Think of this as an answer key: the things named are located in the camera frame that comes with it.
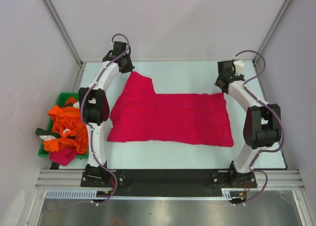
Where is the white slotted cable duct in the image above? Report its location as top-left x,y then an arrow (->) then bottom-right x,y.
45,189 -> 245,200

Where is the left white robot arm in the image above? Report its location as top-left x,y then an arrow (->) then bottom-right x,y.
79,41 -> 134,187

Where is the magenta t shirt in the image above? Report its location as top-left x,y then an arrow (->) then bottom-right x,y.
108,72 -> 234,147

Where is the orange t shirt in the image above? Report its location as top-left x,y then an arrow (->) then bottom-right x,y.
43,98 -> 88,154

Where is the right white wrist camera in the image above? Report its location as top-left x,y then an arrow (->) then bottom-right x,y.
233,59 -> 245,75

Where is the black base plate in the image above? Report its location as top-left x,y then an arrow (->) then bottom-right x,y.
80,167 -> 257,198

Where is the aluminium frame rail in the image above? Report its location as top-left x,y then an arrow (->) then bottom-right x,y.
35,169 -> 305,190

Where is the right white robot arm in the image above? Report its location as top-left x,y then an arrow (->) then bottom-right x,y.
215,59 -> 282,188

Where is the black white garment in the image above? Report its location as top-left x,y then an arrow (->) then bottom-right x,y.
36,128 -> 61,141

